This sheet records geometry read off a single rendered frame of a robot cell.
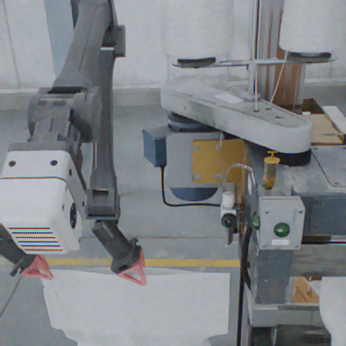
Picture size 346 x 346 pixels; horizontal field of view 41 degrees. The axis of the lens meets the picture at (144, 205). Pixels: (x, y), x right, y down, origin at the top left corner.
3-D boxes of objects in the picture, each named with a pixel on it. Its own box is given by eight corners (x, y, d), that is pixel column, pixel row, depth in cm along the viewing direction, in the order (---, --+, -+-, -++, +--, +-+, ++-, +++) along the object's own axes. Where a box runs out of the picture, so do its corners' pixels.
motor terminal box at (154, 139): (155, 177, 128) (153, 138, 123) (142, 163, 137) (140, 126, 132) (181, 171, 130) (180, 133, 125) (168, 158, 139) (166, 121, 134)
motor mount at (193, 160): (168, 190, 129) (165, 135, 121) (168, 179, 135) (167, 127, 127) (270, 189, 126) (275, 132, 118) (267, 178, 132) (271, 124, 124)
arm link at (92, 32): (72, -20, 97) (119, -21, 97) (82, 40, 108) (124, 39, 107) (22, 113, 69) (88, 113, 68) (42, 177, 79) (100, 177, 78)
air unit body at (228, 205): (220, 252, 116) (221, 198, 109) (219, 242, 120) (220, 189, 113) (238, 252, 116) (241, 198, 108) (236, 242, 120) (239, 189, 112)
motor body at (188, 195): (168, 204, 136) (165, 124, 124) (170, 182, 149) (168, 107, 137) (220, 204, 134) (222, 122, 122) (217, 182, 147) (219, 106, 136)
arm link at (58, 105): (30, 129, 67) (66, 129, 66) (41, 79, 72) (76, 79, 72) (46, 166, 75) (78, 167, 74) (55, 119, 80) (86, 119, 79)
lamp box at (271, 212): (259, 249, 86) (261, 207, 82) (256, 236, 90) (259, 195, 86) (300, 250, 85) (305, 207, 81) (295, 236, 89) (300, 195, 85)
